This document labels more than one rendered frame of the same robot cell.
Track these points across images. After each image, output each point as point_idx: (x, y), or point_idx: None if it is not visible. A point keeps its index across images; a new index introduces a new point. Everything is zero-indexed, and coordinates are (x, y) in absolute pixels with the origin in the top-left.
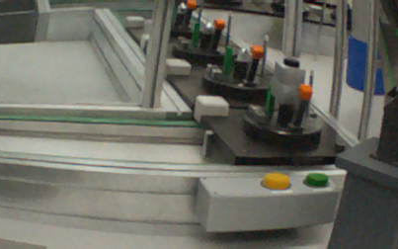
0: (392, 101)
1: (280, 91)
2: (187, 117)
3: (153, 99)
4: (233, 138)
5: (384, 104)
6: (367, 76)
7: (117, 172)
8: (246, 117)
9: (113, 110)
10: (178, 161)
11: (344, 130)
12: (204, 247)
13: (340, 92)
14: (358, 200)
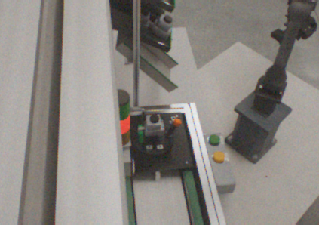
0: (282, 96)
1: (160, 132)
2: None
3: None
4: (169, 164)
5: (276, 100)
6: (138, 80)
7: (224, 220)
8: (153, 153)
9: None
10: (158, 192)
11: (134, 109)
12: (222, 196)
13: None
14: (271, 130)
